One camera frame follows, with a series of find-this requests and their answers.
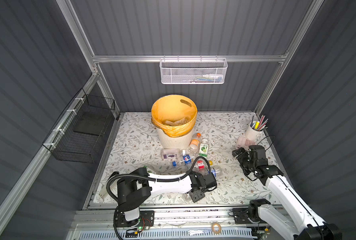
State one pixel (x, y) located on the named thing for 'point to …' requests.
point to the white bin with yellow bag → (174, 117)
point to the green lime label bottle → (203, 148)
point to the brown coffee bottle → (179, 122)
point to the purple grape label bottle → (171, 154)
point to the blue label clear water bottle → (217, 171)
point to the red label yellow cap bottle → (202, 164)
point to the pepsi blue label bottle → (186, 158)
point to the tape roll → (219, 226)
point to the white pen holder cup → (253, 131)
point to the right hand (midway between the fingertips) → (237, 157)
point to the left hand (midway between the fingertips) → (196, 191)
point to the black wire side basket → (75, 136)
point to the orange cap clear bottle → (193, 147)
